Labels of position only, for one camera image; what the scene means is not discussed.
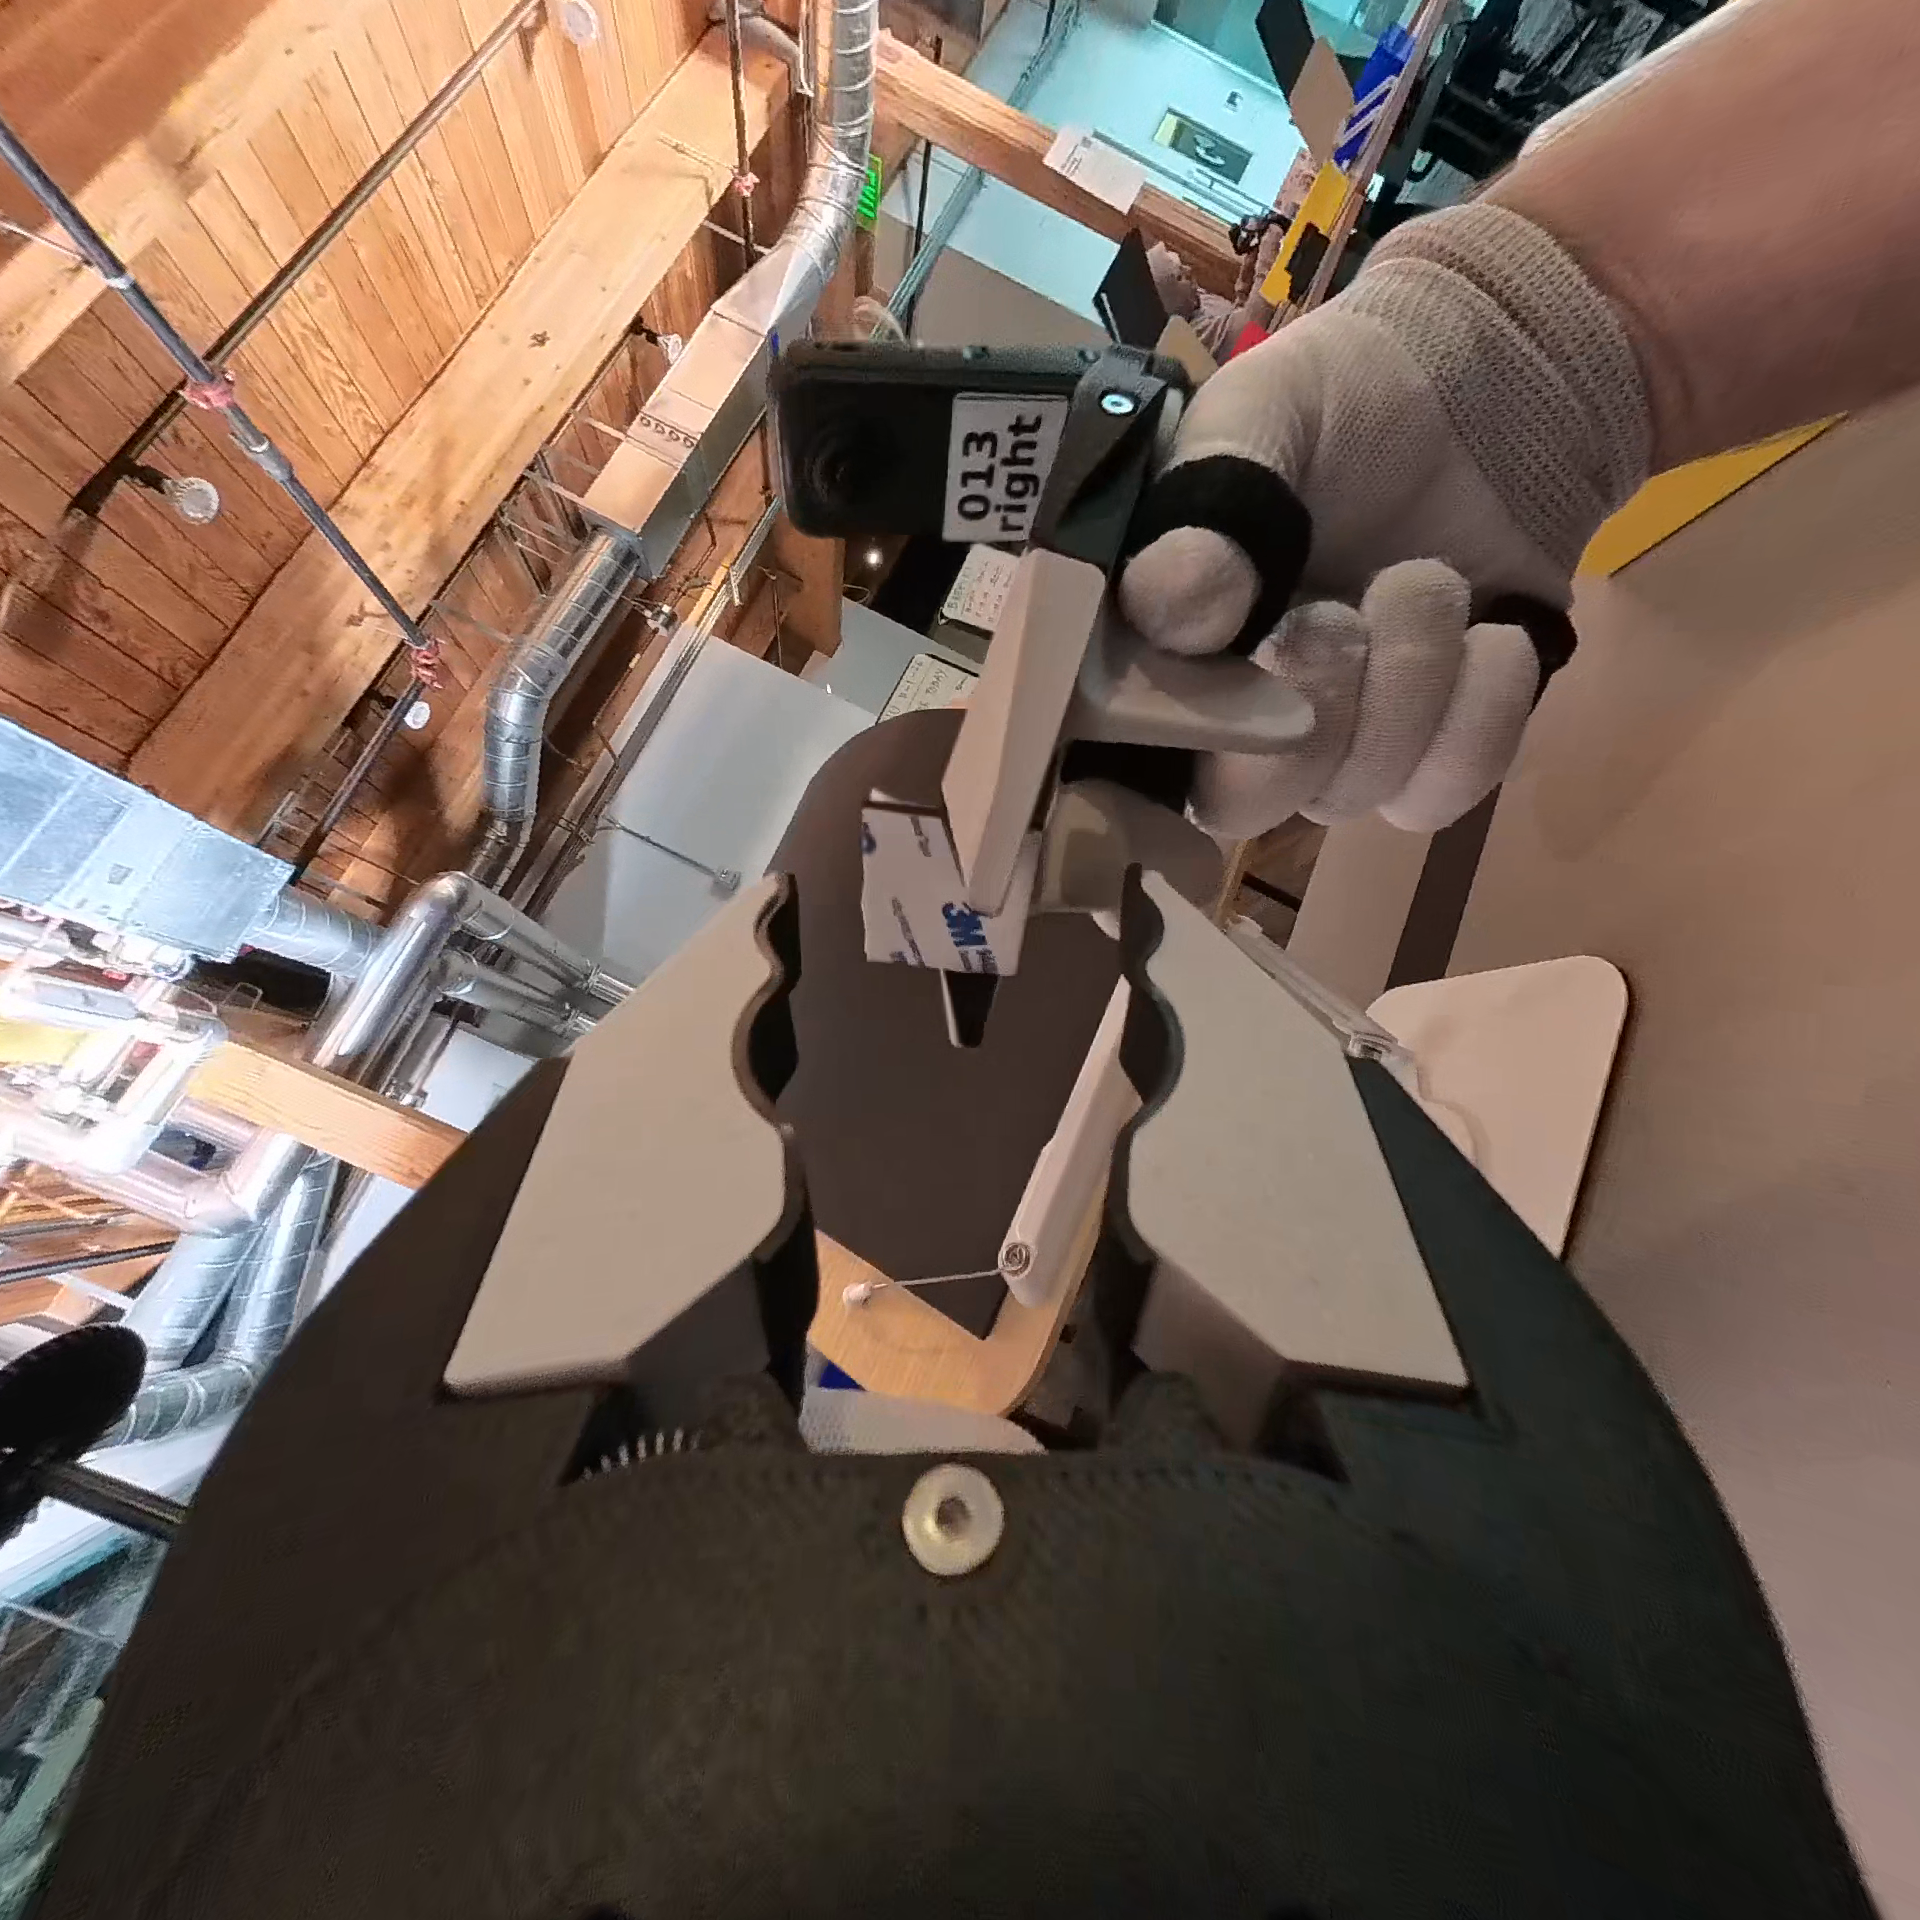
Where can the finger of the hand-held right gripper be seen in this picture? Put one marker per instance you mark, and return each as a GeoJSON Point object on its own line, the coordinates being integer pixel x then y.
{"type": "Point", "coordinates": [1026, 705]}

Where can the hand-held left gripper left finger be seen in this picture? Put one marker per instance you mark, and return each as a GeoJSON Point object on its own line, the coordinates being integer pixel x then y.
{"type": "Point", "coordinates": [629, 1184]}

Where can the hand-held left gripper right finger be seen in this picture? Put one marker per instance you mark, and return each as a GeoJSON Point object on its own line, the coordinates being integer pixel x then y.
{"type": "Point", "coordinates": [1275, 1200]}

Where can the white adhesive tape piece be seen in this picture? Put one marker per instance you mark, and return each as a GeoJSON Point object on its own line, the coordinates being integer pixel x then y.
{"type": "Point", "coordinates": [914, 900]}

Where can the person's right forearm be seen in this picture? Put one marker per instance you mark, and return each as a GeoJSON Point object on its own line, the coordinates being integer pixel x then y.
{"type": "Point", "coordinates": [1769, 225]}

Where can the person's right hand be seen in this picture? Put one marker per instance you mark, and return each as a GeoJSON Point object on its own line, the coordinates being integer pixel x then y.
{"type": "Point", "coordinates": [1441, 420]}

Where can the white mounting plate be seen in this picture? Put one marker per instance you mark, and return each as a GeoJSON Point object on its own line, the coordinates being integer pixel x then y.
{"type": "Point", "coordinates": [1515, 1078]}

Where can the black-topped plywood board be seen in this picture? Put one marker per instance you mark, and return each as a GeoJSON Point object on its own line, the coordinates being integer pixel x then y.
{"type": "Point", "coordinates": [902, 1125]}

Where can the wooden beam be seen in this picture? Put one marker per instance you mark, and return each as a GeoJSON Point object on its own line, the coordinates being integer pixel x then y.
{"type": "Point", "coordinates": [991, 129]}

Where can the white board panel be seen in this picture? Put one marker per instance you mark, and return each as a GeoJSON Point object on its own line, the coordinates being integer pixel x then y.
{"type": "Point", "coordinates": [704, 749]}

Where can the silver insulated pipe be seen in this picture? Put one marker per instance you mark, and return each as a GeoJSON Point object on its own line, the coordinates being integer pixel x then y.
{"type": "Point", "coordinates": [389, 960]}
{"type": "Point", "coordinates": [225, 1290]}

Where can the white paper sign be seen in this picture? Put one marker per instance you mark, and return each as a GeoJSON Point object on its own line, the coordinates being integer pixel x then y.
{"type": "Point", "coordinates": [1094, 168]}

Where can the yellow panel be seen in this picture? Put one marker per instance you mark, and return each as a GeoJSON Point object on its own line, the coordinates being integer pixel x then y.
{"type": "Point", "coordinates": [1650, 523]}

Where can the metal conduit pipe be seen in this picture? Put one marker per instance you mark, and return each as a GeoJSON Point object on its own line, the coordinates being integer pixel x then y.
{"type": "Point", "coordinates": [218, 394]}

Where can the round light bulb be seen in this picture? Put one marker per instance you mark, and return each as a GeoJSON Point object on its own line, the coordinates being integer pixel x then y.
{"type": "Point", "coordinates": [194, 498]}

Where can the silver air duct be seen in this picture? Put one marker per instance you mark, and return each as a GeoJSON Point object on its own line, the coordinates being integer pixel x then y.
{"type": "Point", "coordinates": [833, 148]}

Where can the foil-wrapped rectangular duct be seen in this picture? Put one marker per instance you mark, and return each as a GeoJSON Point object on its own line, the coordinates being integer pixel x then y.
{"type": "Point", "coordinates": [120, 838]}

